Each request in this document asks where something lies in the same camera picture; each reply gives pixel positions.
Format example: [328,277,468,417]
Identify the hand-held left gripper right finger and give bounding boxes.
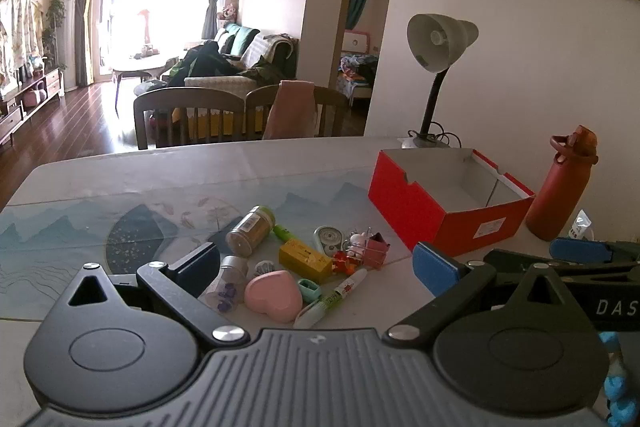
[382,242,583,346]

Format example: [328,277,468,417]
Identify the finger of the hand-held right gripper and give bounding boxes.
[549,237,640,266]
[483,248,640,280]

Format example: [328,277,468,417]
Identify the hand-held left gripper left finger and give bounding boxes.
[45,243,251,349]

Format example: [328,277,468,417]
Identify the clear jar of purple pins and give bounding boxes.
[200,255,249,315]

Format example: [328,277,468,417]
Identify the green lid spice jar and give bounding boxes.
[226,205,277,256]

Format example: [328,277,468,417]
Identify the red cardboard box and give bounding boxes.
[368,148,537,257]

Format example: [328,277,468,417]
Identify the pink heart-shaped box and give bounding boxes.
[244,270,304,323]

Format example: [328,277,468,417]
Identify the orange red toy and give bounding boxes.
[332,249,362,274]

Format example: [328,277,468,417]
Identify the small yellow box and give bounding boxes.
[278,239,334,283]

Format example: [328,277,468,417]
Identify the green white marker pen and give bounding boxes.
[293,268,369,329]

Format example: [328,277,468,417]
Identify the mint green pencil sharpener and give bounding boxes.
[297,278,324,306]

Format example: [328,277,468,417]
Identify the small white packet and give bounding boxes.
[569,209,594,241]

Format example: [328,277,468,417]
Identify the red water bottle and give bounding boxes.
[525,124,599,241]

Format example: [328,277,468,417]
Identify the light blue cloth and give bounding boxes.
[599,332,632,427]

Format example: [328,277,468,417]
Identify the printed teal table mat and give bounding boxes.
[0,179,381,320]

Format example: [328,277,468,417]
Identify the white correction tape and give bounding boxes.
[313,226,344,258]

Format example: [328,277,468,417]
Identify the wooden chair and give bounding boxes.
[245,82,349,140]
[133,87,251,150]

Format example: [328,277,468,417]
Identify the pink cloth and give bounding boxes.
[263,80,316,140]

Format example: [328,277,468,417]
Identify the bed with clothes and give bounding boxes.
[338,51,382,108]

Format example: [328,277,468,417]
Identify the oval coffee table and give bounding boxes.
[112,56,182,108]

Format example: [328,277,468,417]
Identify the sofa with cushions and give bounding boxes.
[184,23,297,100]

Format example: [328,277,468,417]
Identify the grey desk lamp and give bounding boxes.
[398,13,479,150]

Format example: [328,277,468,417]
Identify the wooden TV cabinet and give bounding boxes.
[0,67,67,146]

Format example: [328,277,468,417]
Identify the white standing air conditioner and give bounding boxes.
[54,0,79,98]

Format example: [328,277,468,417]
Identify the green potted plant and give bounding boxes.
[42,0,67,68]

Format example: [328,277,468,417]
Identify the hanging floral clothes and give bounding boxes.
[0,0,45,98]

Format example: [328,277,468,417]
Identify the black lamp cable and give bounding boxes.
[429,122,464,148]

